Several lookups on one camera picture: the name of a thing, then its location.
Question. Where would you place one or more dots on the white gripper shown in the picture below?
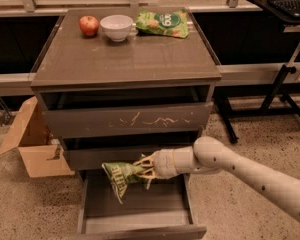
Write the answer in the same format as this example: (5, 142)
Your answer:
(164, 164)

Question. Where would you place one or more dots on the green jalapeno chip bag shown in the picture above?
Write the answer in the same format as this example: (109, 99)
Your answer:
(122, 174)

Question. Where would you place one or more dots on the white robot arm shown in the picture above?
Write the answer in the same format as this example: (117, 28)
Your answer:
(208, 155)

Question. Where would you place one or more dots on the grey bottom drawer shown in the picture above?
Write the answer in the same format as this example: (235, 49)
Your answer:
(162, 212)

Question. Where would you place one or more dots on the grey drawer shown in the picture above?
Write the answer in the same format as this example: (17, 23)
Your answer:
(90, 153)
(162, 212)
(102, 113)

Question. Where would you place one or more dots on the grey top drawer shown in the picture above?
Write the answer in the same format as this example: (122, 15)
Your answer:
(102, 113)

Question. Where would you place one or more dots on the grey middle drawer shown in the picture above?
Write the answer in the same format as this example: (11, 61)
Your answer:
(90, 153)

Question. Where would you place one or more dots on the grey drawer cabinet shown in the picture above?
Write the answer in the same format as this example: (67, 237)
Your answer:
(76, 63)

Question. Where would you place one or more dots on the green snack bag on counter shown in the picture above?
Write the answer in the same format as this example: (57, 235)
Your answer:
(172, 24)

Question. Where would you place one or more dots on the brown cardboard box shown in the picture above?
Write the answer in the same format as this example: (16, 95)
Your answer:
(41, 153)

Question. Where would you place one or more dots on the white ceramic bowl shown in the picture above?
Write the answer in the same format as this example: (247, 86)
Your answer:
(116, 27)

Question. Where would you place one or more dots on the red apple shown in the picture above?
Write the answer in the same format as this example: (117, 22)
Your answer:
(89, 25)

